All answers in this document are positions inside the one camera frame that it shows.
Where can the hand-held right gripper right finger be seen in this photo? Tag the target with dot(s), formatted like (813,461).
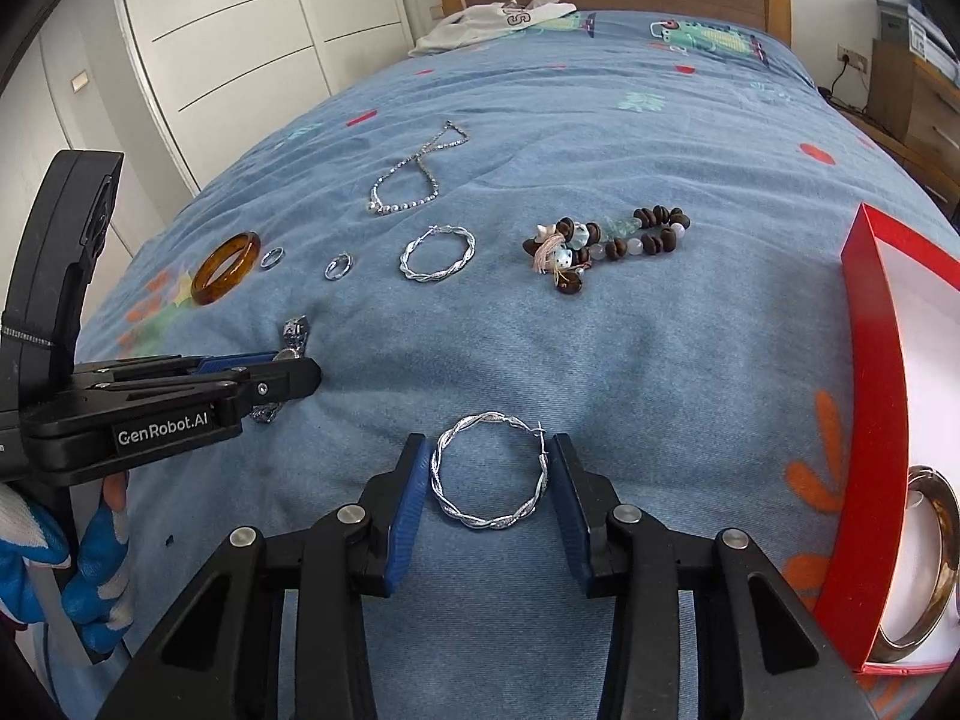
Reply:
(568,517)

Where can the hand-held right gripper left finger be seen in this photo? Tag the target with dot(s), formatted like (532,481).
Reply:
(409,514)

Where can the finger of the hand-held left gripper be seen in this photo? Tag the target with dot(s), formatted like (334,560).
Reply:
(285,382)
(232,366)

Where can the sparkly silver brooch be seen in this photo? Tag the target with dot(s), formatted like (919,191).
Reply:
(294,334)

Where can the silver twisted hoop earring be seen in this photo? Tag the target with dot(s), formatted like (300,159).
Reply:
(403,261)
(484,522)

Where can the amber bangle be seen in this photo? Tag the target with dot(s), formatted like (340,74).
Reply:
(201,292)

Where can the red jewelry box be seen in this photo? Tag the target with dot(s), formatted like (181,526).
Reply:
(870,330)

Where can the person's left hand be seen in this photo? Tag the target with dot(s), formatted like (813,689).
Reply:
(94,577)

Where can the blue printed blanket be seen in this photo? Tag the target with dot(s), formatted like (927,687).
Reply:
(600,352)

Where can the white wardrobe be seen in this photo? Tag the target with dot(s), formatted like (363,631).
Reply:
(225,37)

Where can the metal bangle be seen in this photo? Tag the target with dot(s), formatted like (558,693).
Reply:
(946,540)

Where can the white garment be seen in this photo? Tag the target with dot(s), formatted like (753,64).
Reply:
(480,22)

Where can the wooden dresser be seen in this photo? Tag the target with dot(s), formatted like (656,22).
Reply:
(922,105)

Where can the grey storage box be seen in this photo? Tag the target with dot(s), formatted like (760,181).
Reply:
(892,22)

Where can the wall outlet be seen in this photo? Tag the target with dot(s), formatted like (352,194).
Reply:
(853,58)

